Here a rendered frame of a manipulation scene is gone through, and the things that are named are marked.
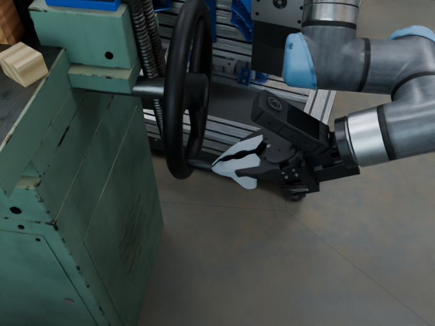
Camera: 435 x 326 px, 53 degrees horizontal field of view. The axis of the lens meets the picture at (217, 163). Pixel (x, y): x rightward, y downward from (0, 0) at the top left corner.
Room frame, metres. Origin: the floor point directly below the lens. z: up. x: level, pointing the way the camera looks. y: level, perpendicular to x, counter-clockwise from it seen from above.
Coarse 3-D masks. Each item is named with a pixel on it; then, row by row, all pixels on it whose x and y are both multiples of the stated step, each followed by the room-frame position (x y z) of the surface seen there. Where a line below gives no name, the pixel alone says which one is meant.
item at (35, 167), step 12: (72, 96) 0.51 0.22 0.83; (60, 108) 0.47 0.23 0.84; (72, 108) 0.50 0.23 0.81; (60, 120) 0.46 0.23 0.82; (48, 132) 0.42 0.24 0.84; (60, 132) 0.45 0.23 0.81; (48, 144) 0.41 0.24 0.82; (36, 156) 0.38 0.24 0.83; (48, 156) 0.40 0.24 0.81; (36, 168) 0.37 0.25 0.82
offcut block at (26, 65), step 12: (12, 48) 0.49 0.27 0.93; (24, 48) 0.49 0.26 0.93; (0, 60) 0.47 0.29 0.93; (12, 60) 0.46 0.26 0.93; (24, 60) 0.46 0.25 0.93; (36, 60) 0.47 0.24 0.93; (12, 72) 0.45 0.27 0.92; (24, 72) 0.45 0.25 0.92; (36, 72) 0.46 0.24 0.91; (48, 72) 0.47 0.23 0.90; (24, 84) 0.44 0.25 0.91
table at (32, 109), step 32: (32, 32) 0.57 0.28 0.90; (0, 64) 0.49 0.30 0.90; (64, 64) 0.51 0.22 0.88; (0, 96) 0.43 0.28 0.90; (32, 96) 0.43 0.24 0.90; (64, 96) 0.49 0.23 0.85; (0, 128) 0.37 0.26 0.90; (32, 128) 0.40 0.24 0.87; (0, 160) 0.32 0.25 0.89; (0, 192) 0.31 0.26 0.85
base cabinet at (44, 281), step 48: (96, 144) 0.53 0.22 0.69; (144, 144) 0.74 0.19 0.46; (96, 192) 0.48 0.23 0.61; (144, 192) 0.68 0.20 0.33; (0, 240) 0.36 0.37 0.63; (48, 240) 0.35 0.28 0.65; (96, 240) 0.42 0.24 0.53; (144, 240) 0.61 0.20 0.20; (0, 288) 0.38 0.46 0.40; (48, 288) 0.36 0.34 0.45; (96, 288) 0.37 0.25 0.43; (144, 288) 0.54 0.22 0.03
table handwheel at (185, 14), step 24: (192, 0) 0.57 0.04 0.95; (192, 24) 0.52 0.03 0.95; (192, 48) 0.59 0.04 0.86; (168, 72) 0.45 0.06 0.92; (192, 72) 0.56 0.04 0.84; (144, 96) 0.54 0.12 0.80; (168, 96) 0.43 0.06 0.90; (192, 96) 0.51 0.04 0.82; (168, 120) 0.41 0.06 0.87; (192, 120) 0.54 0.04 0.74; (168, 144) 0.40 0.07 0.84; (192, 144) 0.53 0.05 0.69; (168, 168) 0.41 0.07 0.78; (192, 168) 0.46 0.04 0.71
